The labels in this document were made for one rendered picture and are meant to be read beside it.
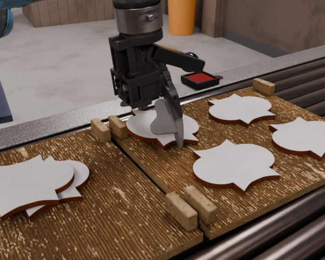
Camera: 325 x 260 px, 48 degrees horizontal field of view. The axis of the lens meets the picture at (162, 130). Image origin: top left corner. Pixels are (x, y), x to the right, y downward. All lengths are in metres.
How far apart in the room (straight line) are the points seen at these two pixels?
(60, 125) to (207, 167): 0.36
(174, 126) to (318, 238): 0.28
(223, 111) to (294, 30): 3.35
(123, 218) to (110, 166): 0.13
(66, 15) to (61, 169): 5.32
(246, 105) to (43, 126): 0.44
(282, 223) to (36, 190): 0.36
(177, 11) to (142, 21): 4.43
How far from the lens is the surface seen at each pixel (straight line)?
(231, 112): 0.79
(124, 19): 0.58
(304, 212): 0.60
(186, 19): 5.03
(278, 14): 4.25
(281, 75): 1.11
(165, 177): 0.59
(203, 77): 1.01
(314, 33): 3.93
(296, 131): 0.75
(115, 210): 0.54
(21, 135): 0.80
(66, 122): 0.83
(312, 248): 0.55
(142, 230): 0.51
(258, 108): 0.82
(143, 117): 0.71
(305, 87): 1.04
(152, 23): 0.58
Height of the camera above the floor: 1.29
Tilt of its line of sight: 29 degrees down
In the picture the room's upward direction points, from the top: straight up
